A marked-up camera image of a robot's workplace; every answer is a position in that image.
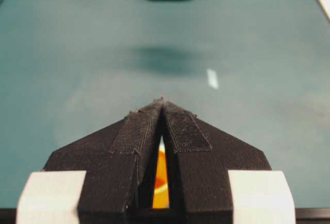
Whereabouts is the yellow orange plastic cup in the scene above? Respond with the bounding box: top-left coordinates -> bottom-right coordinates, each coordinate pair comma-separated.
152,137 -> 170,209

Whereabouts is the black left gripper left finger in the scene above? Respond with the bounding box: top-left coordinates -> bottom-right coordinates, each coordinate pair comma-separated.
44,100 -> 163,215

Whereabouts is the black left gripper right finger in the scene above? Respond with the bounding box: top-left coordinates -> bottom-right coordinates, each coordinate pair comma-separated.
162,102 -> 271,215

